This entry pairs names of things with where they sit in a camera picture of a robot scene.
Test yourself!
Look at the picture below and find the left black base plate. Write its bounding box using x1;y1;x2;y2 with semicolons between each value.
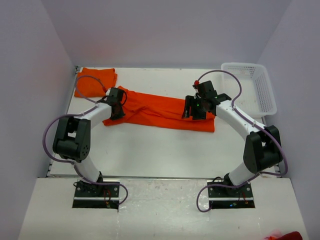
72;180;120;210

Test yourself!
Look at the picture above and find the orange t shirt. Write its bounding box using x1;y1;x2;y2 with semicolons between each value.
103;86;215;133
76;67;118;98

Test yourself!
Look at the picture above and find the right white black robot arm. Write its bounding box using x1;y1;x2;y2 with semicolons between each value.
181;80;283;197

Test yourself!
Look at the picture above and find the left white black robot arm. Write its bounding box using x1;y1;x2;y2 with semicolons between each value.
52;87;128;197

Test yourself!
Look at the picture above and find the white plastic laundry basket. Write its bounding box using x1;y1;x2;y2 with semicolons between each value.
221;62;277;118

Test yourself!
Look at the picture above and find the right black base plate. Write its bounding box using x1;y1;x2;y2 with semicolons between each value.
208;183;255;210

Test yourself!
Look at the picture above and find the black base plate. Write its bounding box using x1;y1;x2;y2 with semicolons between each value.
208;183;255;210
72;180;120;210

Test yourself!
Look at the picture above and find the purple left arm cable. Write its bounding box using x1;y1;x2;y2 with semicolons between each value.
42;75;129;206

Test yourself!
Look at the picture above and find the red cloth at edge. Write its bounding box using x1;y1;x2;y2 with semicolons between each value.
263;231;303;240

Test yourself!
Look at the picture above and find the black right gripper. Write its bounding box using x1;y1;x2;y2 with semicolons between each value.
182;95;207;121

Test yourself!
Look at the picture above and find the folded orange t shirt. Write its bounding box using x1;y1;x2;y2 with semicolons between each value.
76;67;118;98

